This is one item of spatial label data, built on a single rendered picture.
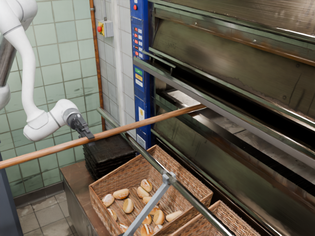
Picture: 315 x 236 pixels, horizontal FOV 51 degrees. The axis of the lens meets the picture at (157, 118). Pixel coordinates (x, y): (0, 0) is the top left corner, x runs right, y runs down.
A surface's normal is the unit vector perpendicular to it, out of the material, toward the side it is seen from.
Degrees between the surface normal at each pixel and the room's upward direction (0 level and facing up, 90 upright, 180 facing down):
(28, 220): 0
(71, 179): 0
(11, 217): 90
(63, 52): 90
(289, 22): 70
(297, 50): 90
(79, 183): 0
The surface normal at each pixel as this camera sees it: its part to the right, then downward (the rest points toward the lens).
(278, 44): -0.85, 0.25
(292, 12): -0.80, -0.07
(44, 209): -0.01, -0.88
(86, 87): 0.52, 0.40
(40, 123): 0.30, 0.06
